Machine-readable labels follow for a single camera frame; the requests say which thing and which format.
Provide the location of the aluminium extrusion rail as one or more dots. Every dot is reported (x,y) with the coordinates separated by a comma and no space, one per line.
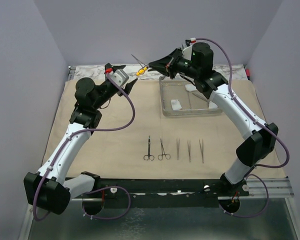
(270,187)

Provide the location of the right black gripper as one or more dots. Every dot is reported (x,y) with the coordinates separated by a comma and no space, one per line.
(162,65)

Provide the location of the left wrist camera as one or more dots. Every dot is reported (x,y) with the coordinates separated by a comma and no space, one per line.
(119,77)

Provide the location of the beige surgical wrap cloth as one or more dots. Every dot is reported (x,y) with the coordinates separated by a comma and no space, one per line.
(117,150)

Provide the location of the red marker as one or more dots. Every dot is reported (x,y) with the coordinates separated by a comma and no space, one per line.
(247,71)

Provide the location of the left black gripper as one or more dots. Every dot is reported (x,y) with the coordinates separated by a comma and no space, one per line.
(128,86)

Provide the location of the steel forceps clamp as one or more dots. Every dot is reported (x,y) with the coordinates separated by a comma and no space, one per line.
(148,156)

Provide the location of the white gauze pad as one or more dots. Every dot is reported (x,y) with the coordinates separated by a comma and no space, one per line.
(212,106)
(176,105)
(190,88)

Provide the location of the steel tweezers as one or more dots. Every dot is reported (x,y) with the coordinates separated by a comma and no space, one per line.
(189,150)
(178,149)
(201,145)

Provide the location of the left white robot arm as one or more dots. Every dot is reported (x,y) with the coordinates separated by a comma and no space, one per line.
(83,122)

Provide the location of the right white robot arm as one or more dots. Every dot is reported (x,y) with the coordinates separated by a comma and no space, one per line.
(196,62)

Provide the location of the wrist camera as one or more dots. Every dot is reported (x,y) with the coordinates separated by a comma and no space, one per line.
(119,77)
(187,49)

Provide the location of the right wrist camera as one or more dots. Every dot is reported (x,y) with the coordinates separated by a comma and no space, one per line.
(187,49)

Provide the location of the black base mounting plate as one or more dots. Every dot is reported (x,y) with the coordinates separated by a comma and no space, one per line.
(168,193)

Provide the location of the white gauze pad top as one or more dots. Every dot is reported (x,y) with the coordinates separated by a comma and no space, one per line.
(190,88)

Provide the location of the wire mesh instrument tray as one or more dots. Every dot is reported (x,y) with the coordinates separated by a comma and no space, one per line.
(192,106)

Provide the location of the steel surgical scissors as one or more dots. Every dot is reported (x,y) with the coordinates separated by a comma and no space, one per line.
(200,96)

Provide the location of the steel hemostat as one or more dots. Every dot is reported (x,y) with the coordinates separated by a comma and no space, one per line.
(144,66)

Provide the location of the yellow black marker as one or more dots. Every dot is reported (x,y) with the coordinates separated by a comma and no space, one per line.
(141,71)

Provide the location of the curved steel clamp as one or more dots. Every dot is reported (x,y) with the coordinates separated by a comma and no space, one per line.
(163,154)

